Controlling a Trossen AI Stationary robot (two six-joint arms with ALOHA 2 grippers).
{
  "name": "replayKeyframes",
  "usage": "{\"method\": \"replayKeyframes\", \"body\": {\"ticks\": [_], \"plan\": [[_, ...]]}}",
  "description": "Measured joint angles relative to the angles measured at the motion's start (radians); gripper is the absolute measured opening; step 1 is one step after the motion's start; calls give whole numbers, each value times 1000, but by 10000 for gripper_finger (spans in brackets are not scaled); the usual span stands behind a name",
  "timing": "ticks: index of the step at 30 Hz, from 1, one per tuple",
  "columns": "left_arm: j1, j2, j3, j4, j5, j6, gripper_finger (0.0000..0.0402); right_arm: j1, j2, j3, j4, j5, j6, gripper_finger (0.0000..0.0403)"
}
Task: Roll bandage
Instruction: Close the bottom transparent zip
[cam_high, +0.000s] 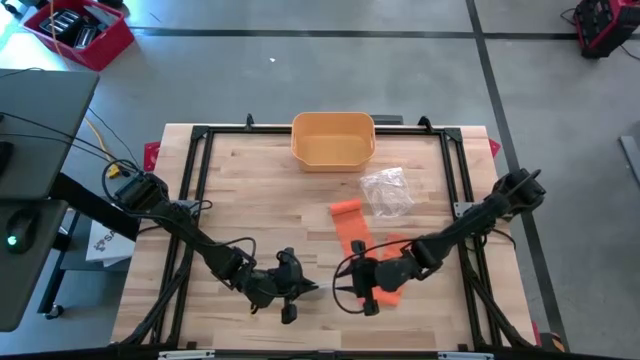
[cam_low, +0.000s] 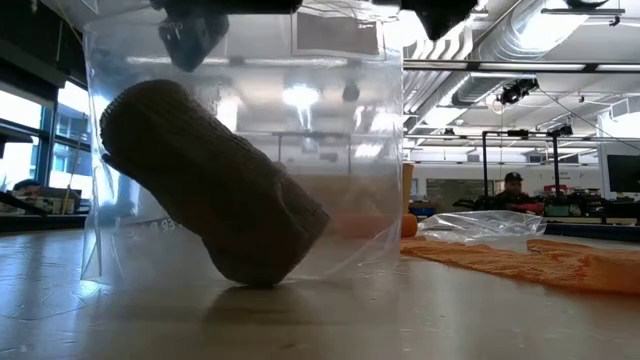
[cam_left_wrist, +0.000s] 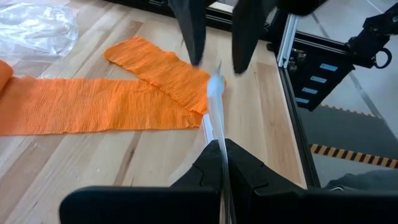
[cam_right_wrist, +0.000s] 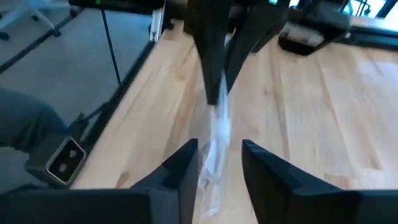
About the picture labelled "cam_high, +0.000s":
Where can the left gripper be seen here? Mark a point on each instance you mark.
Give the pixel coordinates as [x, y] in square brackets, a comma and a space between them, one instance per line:
[282, 287]

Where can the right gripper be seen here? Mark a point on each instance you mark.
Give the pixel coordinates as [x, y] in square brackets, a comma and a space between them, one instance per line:
[365, 277]

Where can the orange elastic bandage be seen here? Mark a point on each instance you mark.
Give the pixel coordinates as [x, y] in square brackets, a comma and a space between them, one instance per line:
[350, 225]

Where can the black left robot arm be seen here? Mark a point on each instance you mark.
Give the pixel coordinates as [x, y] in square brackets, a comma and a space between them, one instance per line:
[190, 232]

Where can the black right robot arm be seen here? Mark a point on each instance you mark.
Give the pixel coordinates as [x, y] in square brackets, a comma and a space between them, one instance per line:
[465, 220]

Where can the silver aluminium profile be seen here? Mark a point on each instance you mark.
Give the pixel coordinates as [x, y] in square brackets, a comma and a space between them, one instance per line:
[465, 355]
[186, 355]

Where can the yellow plastic bin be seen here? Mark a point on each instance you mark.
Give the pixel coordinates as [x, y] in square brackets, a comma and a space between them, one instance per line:
[332, 150]

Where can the silver mounting plate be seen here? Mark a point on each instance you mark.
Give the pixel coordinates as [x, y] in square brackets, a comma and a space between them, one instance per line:
[462, 207]

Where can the red corner plate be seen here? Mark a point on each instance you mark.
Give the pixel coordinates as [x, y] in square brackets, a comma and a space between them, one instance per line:
[493, 148]
[151, 156]

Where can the white printed cardboard box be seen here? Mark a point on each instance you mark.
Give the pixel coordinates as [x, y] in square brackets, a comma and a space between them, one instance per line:
[107, 245]

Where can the black slanted desk beam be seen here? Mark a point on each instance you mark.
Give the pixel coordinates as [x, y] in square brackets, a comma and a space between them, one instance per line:
[85, 202]

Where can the black desk leg with caster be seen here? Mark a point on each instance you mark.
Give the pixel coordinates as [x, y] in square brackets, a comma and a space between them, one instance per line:
[52, 295]

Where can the dark grey desk top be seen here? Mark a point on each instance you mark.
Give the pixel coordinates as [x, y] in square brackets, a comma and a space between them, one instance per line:
[30, 290]

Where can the black computer mouse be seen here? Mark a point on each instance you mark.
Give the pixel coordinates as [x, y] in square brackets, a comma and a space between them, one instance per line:
[20, 232]

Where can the red plastic crate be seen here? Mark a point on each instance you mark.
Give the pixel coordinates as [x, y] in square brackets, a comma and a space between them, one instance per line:
[107, 50]

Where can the grey metal bar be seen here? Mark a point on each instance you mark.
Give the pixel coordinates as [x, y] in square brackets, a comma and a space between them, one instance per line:
[631, 160]

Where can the silver device in crate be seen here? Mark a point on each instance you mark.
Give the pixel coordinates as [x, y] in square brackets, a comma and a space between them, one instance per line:
[86, 36]

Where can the black device in crate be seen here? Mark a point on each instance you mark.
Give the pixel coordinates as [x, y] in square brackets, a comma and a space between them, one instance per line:
[62, 22]

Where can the red and black toolbox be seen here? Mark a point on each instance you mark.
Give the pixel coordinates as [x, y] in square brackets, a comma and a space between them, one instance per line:
[607, 27]

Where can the black aluminium table frame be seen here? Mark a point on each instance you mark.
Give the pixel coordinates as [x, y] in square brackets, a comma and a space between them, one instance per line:
[200, 165]

